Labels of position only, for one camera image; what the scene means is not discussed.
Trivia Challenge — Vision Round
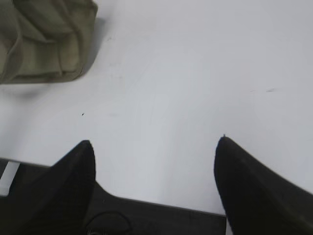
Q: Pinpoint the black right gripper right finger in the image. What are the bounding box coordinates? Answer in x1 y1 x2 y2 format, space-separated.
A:
214 137 313 235

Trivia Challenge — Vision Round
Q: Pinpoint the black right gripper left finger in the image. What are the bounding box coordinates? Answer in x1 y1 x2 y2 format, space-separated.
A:
0 141 95 235

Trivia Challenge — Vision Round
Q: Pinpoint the olive yellow canvas bag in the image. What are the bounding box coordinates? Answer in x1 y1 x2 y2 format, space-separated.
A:
0 0 98 84

